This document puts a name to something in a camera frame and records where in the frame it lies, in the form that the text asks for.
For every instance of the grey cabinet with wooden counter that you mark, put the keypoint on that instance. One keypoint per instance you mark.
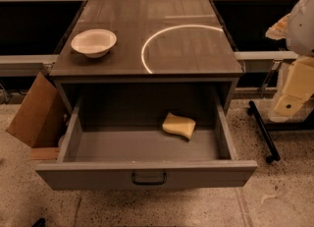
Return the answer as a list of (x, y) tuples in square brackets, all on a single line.
[(170, 56)]

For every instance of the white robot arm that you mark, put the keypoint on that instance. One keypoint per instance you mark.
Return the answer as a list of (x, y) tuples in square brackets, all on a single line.
[(297, 28)]

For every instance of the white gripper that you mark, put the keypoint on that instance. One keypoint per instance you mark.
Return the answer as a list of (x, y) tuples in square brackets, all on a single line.
[(302, 29)]

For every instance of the brown cardboard box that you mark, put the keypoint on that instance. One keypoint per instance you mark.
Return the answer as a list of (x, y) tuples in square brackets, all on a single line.
[(40, 120)]

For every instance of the black drawer handle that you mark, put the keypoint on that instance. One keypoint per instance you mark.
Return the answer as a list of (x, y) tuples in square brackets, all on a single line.
[(149, 179)]

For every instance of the grey metal frame rail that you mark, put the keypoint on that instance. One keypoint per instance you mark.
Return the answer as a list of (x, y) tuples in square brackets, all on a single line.
[(26, 65)]

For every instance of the open grey top drawer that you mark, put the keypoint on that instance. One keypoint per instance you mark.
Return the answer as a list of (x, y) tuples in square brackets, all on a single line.
[(117, 131)]

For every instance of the black stand leg with wheels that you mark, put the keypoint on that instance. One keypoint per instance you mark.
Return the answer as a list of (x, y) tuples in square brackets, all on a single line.
[(274, 155)]

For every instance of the yellow sponge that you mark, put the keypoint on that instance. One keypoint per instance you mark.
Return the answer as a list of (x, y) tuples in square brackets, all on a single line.
[(178, 125)]

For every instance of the white bowl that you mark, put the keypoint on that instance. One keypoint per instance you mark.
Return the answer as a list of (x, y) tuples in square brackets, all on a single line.
[(94, 43)]

